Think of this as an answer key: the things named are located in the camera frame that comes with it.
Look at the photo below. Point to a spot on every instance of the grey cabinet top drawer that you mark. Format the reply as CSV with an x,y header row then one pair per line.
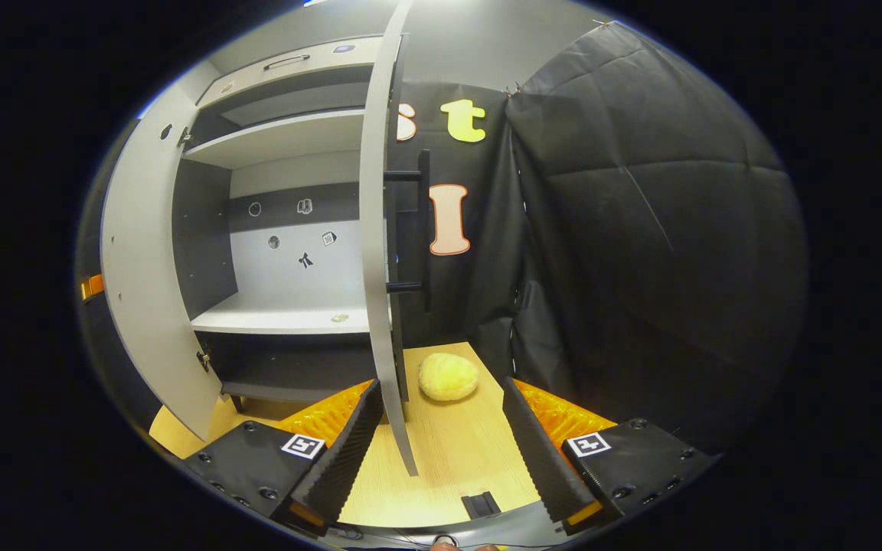
x,y
334,61

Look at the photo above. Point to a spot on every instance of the grey double-door shoe cabinet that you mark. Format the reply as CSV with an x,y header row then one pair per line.
x,y
288,314

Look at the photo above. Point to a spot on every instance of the metal door hinge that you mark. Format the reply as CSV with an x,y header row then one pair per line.
x,y
203,360
184,136

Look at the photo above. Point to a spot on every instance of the black backdrop cloth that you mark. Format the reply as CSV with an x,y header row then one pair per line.
x,y
640,229

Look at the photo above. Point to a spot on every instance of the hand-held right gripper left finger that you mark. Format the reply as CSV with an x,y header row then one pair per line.
x,y
349,451

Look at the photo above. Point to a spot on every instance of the grey cabinet door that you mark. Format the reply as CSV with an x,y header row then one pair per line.
x,y
374,229
142,268

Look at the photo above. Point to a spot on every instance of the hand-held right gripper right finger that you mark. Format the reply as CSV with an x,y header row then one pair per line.
x,y
537,451

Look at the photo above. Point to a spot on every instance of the yellow fluffy sponge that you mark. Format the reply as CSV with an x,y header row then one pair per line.
x,y
449,376

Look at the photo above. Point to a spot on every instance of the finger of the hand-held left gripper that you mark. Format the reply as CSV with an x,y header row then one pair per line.
x,y
92,287

